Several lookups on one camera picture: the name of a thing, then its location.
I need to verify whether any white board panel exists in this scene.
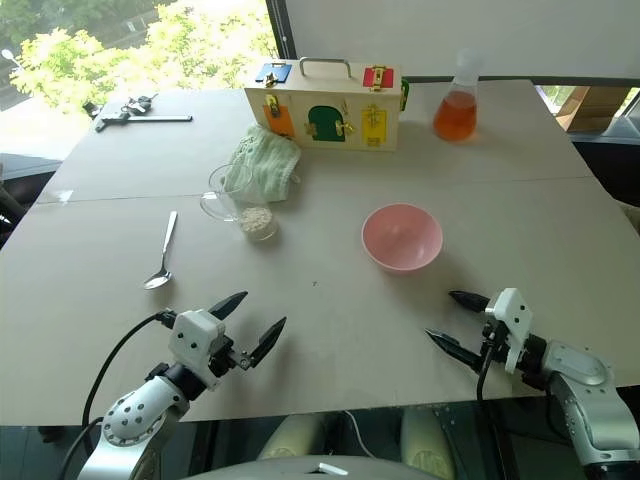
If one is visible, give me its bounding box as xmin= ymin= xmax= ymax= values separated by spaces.
xmin=264 ymin=0 xmax=640 ymax=82

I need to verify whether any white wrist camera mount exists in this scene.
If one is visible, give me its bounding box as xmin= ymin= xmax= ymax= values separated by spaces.
xmin=168 ymin=308 xmax=227 ymax=389
xmin=483 ymin=287 xmax=535 ymax=375

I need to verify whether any wooden lock box with latches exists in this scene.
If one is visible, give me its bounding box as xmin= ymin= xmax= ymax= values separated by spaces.
xmin=243 ymin=56 xmax=411 ymax=153

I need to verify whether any bunch of keys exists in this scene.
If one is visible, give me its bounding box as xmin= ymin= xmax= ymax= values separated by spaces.
xmin=121 ymin=93 xmax=160 ymax=116

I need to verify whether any brown cardboard box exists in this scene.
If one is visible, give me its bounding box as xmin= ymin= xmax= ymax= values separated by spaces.
xmin=551 ymin=85 xmax=640 ymax=133

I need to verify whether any pink plastic bowl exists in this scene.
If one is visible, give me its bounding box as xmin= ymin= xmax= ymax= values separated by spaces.
xmin=361 ymin=202 xmax=444 ymax=274

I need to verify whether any pale green knitted cloth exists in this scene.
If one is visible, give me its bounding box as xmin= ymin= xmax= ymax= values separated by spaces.
xmin=223 ymin=123 xmax=303 ymax=203

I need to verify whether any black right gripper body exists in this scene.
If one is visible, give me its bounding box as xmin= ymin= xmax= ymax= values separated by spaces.
xmin=478 ymin=319 xmax=508 ymax=373

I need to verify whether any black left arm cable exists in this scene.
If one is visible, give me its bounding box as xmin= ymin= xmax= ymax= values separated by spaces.
xmin=59 ymin=309 xmax=177 ymax=480

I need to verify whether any black metal bar tool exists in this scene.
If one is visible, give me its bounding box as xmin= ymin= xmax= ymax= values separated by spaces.
xmin=81 ymin=100 xmax=194 ymax=134

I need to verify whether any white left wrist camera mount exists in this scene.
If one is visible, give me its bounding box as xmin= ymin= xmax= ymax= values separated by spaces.
xmin=168 ymin=308 xmax=227 ymax=389

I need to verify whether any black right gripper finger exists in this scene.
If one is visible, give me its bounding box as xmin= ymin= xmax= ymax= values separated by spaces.
xmin=448 ymin=290 xmax=492 ymax=315
xmin=424 ymin=327 xmax=486 ymax=372

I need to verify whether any glass flask with orange liquid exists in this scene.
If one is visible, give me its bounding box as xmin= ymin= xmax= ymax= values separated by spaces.
xmin=432 ymin=48 xmax=482 ymax=143

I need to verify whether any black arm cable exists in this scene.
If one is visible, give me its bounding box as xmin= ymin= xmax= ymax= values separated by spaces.
xmin=475 ymin=324 xmax=497 ymax=404
xmin=59 ymin=309 xmax=177 ymax=480

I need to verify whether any clear glass mug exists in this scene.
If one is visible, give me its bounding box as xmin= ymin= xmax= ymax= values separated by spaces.
xmin=199 ymin=163 xmax=278 ymax=244

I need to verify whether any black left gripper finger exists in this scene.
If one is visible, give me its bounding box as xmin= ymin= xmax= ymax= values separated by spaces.
xmin=208 ymin=290 xmax=249 ymax=321
xmin=248 ymin=315 xmax=288 ymax=370

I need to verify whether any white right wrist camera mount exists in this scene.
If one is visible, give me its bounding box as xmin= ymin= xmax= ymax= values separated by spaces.
xmin=483 ymin=287 xmax=535 ymax=375

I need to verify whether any pale rounded shape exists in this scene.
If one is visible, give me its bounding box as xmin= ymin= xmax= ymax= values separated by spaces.
xmin=256 ymin=411 xmax=329 ymax=462
xmin=398 ymin=406 xmax=457 ymax=480

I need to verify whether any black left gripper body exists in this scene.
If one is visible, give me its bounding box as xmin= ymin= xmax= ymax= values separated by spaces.
xmin=206 ymin=333 xmax=254 ymax=379

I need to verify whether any metal spoon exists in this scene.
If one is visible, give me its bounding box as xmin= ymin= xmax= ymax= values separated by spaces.
xmin=143 ymin=210 xmax=179 ymax=292

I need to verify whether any thin white cable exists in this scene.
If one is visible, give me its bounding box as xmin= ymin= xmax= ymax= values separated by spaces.
xmin=342 ymin=408 xmax=377 ymax=459

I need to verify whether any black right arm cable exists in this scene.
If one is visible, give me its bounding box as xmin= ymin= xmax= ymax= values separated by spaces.
xmin=475 ymin=324 xmax=497 ymax=404

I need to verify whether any dark chair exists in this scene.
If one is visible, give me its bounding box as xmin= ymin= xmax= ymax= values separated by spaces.
xmin=0 ymin=151 xmax=65 ymax=251

